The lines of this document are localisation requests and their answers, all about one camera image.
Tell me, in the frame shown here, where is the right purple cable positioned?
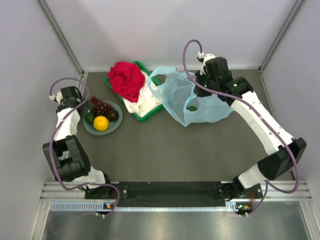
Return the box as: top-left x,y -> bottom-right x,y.
183,39 -> 300,216

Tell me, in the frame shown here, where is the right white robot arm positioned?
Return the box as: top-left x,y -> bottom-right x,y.
195,51 -> 307,198

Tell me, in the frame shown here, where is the orange fruit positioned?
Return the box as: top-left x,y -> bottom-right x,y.
93,115 -> 109,132

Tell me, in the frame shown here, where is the red cloth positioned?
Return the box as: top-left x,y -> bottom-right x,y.
108,61 -> 146,103

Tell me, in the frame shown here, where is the dark red grape bunch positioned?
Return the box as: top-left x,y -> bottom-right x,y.
90,96 -> 114,116

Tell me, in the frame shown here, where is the white cloth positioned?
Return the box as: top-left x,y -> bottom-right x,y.
123,70 -> 161,118

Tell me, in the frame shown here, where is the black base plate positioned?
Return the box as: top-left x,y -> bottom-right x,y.
84,180 -> 263,207

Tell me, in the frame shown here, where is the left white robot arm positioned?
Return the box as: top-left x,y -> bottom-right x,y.
42,86 -> 114,199

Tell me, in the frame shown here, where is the dark purple round fruit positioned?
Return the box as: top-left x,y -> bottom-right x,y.
105,109 -> 119,122

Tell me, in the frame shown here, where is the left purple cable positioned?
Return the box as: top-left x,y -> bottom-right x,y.
49,76 -> 122,217

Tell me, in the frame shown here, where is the purple cable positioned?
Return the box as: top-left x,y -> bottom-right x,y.
183,39 -> 300,216
49,76 -> 122,217

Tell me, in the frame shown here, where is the green pepper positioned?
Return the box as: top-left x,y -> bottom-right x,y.
84,111 -> 96,125

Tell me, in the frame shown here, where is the light blue plastic bag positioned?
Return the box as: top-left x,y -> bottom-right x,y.
147,66 -> 234,127

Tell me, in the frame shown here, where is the grey-green plate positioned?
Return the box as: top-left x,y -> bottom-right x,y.
82,100 -> 123,136

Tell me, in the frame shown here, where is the aluminium frame rail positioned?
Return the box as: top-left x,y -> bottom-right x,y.
39,181 -> 312,214

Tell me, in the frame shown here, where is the green plastic tray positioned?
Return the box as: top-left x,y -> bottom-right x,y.
105,61 -> 163,122

